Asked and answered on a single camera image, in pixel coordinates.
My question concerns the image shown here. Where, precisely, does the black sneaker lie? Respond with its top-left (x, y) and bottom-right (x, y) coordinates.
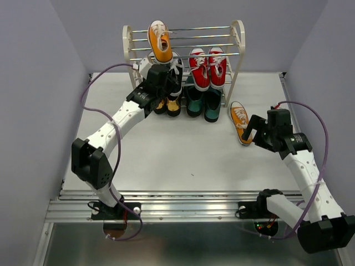
top-left (165, 52), bottom-right (184, 97)
top-left (140, 52), bottom-right (156, 69)

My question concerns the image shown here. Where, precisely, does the orange sneaker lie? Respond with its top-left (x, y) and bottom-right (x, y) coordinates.
top-left (147, 20), bottom-right (173, 64)
top-left (230, 101), bottom-right (252, 146)

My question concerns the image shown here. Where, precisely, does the red sneaker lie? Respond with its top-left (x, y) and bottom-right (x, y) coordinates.
top-left (188, 48), bottom-right (210, 92)
top-left (207, 47), bottom-right (227, 90)

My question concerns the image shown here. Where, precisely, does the orange sneaker front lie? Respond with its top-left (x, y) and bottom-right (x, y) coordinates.
top-left (147, 20), bottom-right (173, 64)

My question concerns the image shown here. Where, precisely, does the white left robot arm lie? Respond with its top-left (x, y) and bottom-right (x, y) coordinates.
top-left (71, 61), bottom-right (178, 219)

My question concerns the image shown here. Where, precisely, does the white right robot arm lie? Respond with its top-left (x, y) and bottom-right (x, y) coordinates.
top-left (236, 108), bottom-right (354, 254)

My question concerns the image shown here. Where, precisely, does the cream metal shoe shelf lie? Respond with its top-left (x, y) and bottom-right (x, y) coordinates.
top-left (122, 20), bottom-right (246, 107)

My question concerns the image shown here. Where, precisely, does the gold loafer left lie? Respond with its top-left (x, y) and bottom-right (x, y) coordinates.
top-left (154, 98), bottom-right (167, 115)

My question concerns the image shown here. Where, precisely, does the gold loafer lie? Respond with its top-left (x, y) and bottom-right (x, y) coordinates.
top-left (166, 95), bottom-right (181, 117)
top-left (154, 98), bottom-right (167, 115)

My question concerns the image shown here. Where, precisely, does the gold loafer right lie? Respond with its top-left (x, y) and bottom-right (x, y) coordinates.
top-left (166, 95), bottom-right (181, 117)

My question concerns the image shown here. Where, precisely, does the green loafer left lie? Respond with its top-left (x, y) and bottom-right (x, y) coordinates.
top-left (184, 76), bottom-right (204, 117)

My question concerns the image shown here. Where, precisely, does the green loafer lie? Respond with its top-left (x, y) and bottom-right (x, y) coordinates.
top-left (204, 87), bottom-right (222, 122)
top-left (184, 76), bottom-right (204, 117)

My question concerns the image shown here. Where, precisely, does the green loafer right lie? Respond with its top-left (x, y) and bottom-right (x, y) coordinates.
top-left (204, 87), bottom-right (222, 122)

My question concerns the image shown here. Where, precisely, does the aluminium mounting rail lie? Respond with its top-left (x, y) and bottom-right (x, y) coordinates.
top-left (44, 190), bottom-right (308, 224)

